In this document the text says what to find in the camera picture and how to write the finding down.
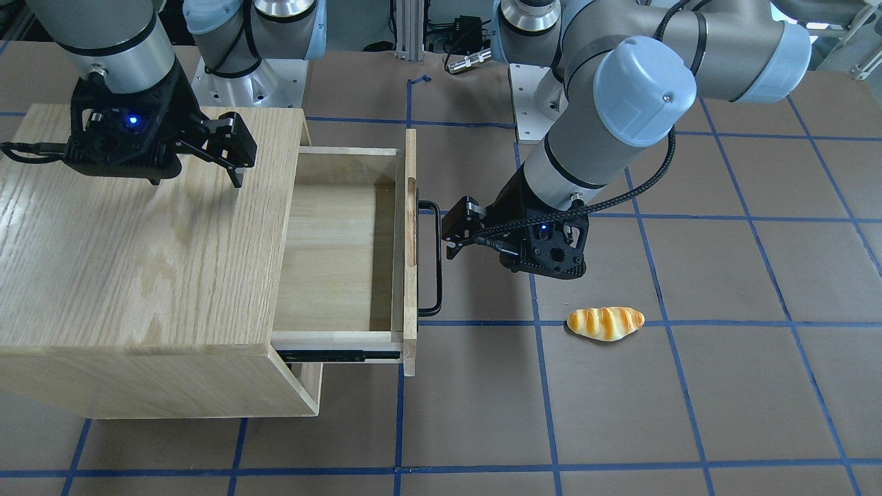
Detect black drawer handle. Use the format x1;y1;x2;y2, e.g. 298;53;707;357
417;200;442;318

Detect wooden drawer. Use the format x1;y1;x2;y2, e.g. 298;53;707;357
271;129;418;377

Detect wooden drawer cabinet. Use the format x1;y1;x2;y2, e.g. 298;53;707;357
1;109;322;420

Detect yellow toy bread roll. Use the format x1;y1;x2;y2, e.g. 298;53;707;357
565;307;646;342

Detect aluminium frame post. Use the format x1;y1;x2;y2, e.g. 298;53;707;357
391;0;427;65

